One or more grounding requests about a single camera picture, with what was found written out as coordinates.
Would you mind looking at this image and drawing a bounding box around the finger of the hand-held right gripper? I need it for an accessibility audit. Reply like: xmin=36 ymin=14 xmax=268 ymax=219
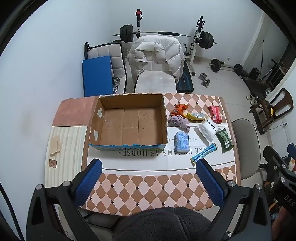
xmin=259 ymin=146 xmax=290 ymax=174

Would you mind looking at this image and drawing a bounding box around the grey tufted chair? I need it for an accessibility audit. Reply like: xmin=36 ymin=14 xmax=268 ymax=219
xmin=84 ymin=42 xmax=127 ymax=93

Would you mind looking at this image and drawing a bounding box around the cardboard box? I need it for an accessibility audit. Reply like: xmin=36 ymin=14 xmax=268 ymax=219
xmin=89 ymin=93 xmax=168 ymax=151

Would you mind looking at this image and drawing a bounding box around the orange snack packet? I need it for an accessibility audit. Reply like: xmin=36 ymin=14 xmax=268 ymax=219
xmin=171 ymin=104 xmax=189 ymax=117

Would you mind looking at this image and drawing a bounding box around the white puffer jacket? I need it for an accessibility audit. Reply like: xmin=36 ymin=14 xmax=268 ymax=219
xmin=128 ymin=36 xmax=185 ymax=84

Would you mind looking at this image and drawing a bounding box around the blue tissue pack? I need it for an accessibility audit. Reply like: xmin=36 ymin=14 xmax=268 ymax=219
xmin=174 ymin=132 xmax=190 ymax=151

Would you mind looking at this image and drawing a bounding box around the barbell with black plates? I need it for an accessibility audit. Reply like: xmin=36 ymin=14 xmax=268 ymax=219
xmin=113 ymin=25 xmax=217 ymax=49

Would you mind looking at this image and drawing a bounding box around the purple cloth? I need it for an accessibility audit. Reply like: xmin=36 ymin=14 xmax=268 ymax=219
xmin=168 ymin=115 xmax=191 ymax=132

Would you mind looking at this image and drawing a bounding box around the dark wooden chair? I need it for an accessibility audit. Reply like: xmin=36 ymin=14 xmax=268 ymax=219
xmin=249 ymin=88 xmax=294 ymax=135

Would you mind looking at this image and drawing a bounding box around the torn beige paper piece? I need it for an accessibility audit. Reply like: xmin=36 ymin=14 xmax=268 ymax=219
xmin=50 ymin=136 xmax=62 ymax=157

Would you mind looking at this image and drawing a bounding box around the yellow packet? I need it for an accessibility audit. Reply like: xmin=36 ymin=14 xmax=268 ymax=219
xmin=186 ymin=112 xmax=207 ymax=122

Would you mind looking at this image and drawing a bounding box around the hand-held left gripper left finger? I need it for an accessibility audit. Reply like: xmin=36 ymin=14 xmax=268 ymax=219
xmin=26 ymin=159 xmax=103 ymax=241

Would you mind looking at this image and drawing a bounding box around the green packet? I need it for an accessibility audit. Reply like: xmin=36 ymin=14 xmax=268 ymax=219
xmin=216 ymin=128 xmax=234 ymax=153

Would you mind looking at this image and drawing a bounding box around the blue mat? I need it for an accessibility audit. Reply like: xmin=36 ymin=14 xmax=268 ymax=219
xmin=81 ymin=56 xmax=114 ymax=97

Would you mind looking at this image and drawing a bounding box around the checkered tablecloth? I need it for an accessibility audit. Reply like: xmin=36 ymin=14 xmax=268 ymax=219
xmin=45 ymin=93 xmax=241 ymax=217

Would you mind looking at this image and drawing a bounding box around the long blue packet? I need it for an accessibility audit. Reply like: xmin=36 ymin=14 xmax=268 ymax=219
xmin=191 ymin=143 xmax=219 ymax=166

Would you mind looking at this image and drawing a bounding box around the dark exercise equipment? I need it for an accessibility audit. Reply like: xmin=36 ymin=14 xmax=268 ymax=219
xmin=242 ymin=58 xmax=286 ymax=99

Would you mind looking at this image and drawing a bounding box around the black weight bench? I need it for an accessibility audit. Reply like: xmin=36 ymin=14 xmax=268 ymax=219
xmin=176 ymin=62 xmax=194 ymax=94

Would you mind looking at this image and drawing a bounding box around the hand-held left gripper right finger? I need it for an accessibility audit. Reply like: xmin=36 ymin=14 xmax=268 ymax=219
xmin=195 ymin=159 xmax=271 ymax=241

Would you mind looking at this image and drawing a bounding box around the short barbell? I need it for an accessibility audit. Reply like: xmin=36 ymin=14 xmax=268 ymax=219
xmin=207 ymin=59 xmax=244 ymax=76

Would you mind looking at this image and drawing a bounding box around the red flowered packet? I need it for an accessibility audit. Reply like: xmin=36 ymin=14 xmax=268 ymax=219
xmin=207 ymin=106 xmax=223 ymax=124

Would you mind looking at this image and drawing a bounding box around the white chair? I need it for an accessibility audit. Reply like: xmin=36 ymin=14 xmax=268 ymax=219
xmin=124 ymin=35 xmax=185 ymax=94

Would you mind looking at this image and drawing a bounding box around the dark fleece clothing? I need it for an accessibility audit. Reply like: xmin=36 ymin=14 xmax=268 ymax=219
xmin=112 ymin=207 xmax=212 ymax=241

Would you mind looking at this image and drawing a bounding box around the white packet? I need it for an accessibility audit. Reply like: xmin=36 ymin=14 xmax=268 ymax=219
xmin=198 ymin=117 xmax=220 ymax=143

